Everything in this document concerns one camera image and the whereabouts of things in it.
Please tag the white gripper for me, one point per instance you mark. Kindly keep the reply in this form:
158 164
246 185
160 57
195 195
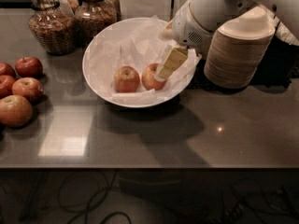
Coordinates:
186 29

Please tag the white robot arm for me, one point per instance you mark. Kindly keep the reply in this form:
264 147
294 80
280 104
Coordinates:
212 14

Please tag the white bowl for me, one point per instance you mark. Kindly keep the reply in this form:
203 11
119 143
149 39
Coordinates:
102 78

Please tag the red apple back left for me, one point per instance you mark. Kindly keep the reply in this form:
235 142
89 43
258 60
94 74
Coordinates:
29 67

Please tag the red apple middle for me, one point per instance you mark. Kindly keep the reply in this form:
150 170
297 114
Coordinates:
30 88

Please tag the red apple far left edge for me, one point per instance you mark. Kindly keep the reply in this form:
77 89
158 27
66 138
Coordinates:
7 69

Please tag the red apple edge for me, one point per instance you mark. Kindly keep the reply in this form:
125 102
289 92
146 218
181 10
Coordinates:
6 83
7 69

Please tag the red apple left edge middle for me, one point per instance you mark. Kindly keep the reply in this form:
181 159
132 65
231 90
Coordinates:
6 83

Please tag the large red apple front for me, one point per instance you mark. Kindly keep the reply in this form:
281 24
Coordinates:
15 111

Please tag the white paper liner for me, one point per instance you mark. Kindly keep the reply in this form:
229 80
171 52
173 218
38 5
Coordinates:
137 41

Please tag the white napkin dispenser box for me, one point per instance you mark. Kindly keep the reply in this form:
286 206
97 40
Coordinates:
145 8

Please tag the front stack paper bowls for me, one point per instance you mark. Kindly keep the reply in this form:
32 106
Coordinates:
237 48

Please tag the glass granola jar right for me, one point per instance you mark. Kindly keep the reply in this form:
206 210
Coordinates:
93 16

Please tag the glass granola jar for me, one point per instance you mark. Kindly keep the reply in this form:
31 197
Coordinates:
53 29
93 16

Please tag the glass granola jar left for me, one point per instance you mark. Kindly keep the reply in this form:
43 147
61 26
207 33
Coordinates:
53 29

